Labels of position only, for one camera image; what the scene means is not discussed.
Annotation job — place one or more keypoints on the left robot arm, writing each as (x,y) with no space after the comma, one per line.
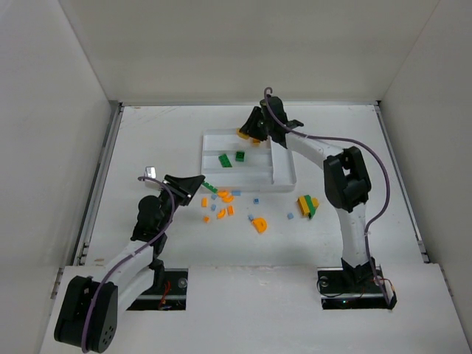
(92,305)

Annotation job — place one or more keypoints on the orange D-shaped arch brick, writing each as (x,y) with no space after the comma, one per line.
(259,224)

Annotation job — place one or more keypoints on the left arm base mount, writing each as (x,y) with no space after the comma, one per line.
(162,289)

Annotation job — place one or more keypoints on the yellow large duplo brick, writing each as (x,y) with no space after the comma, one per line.
(306,206)

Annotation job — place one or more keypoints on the white compartment tray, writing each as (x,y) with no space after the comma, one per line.
(267,168)

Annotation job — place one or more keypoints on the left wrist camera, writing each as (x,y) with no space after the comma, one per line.
(150,172)

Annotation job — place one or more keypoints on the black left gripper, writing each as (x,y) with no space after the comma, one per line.
(177,189)

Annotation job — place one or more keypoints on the green square duplo brick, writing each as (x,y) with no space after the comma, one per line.
(240,156)

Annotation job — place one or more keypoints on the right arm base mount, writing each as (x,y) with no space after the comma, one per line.
(337,294)

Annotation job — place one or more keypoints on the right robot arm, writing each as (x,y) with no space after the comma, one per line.
(346,182)

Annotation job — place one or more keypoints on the green thin lego plate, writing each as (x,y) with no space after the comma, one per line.
(209,187)

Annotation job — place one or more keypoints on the yellow long duplo brick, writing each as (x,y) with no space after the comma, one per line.
(242,135)

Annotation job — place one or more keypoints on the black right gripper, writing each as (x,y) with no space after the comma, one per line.
(262,122)

